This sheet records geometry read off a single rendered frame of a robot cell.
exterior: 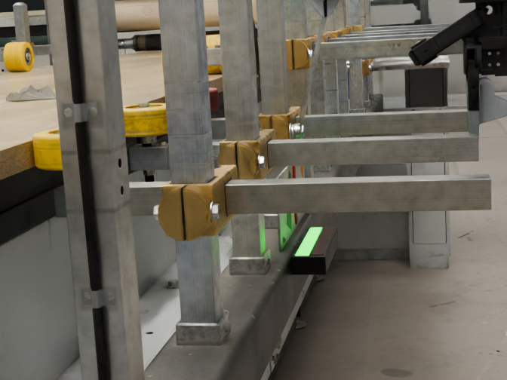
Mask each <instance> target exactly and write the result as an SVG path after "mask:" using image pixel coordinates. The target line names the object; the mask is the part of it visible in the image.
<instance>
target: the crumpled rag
mask: <svg viewBox="0 0 507 380"><path fill-rule="evenodd" d="M30 99H35V100H39V99H41V100H46V99H56V94H55V93H54V92H53V90H52V89H51V87H50V86H49V85H48V84H47V85H46V86H45V87H43V88H39V89H38V90H37V89H35V88H34V87H33V86H32V85H30V86H28V87H23V88H22V89H21V90H20V92H19V93H18V92H14V93H13V92H10V93H9V94H8V95H7V96H6V101H16V100H17V101H18V100H30Z"/></svg>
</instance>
